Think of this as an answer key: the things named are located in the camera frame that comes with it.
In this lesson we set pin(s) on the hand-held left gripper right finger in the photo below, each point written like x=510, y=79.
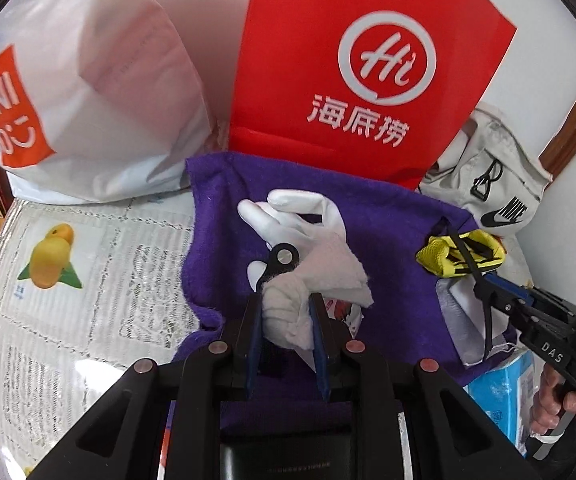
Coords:
x=320, y=345

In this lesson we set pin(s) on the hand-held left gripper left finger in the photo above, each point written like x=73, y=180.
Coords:
x=248, y=340

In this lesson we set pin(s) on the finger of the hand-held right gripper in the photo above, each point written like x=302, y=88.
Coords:
x=490, y=295
x=508, y=286

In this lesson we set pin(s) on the yellow mesh item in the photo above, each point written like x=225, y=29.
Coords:
x=440, y=255

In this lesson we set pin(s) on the white glove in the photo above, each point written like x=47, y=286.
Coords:
x=288, y=220

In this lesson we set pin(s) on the person's right hand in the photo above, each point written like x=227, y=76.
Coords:
x=548, y=400

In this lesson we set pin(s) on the translucent plastic packet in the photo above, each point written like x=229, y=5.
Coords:
x=460, y=320

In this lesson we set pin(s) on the pale cloth piece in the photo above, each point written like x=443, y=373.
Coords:
x=340, y=272

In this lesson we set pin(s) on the black bar with metal cap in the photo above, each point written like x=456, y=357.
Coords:
x=280, y=260

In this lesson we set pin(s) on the blue cardboard box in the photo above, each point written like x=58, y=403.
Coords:
x=500, y=400

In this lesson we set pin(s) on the grey fabric bag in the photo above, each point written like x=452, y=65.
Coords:
x=488, y=170

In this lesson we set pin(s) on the purple knit cloth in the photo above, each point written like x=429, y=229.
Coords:
x=383, y=230

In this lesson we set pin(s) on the red paper bag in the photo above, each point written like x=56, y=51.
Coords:
x=368, y=70

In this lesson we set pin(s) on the white plastic bag orange logo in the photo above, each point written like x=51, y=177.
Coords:
x=113, y=85

